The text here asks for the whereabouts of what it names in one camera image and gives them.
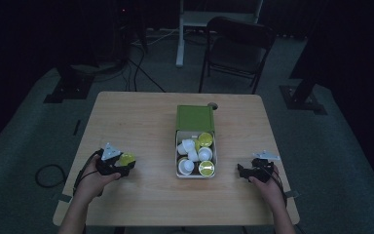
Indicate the yellow coffee capsule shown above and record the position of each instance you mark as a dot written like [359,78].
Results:
[127,158]

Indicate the black stand with flat base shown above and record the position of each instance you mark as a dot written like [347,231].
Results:
[71,89]
[302,97]

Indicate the white desk frame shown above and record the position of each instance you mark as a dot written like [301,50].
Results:
[183,39]

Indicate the person's right hand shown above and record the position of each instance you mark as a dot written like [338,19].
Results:
[271,190]

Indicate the black folding chair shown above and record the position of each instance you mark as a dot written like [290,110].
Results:
[237,52]

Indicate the person's left hand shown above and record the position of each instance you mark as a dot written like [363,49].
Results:
[92,183]

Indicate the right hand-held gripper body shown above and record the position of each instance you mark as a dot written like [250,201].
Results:
[262,170]

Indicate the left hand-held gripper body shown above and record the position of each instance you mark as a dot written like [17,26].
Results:
[108,164]

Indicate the small black floor strip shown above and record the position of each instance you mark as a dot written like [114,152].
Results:
[77,127]

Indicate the pile of coffee capsules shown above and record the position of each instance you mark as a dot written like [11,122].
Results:
[205,154]

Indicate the white box drawer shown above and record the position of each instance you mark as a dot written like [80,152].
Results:
[195,176]

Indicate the grey tape piece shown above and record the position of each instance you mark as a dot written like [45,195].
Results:
[292,194]
[65,197]

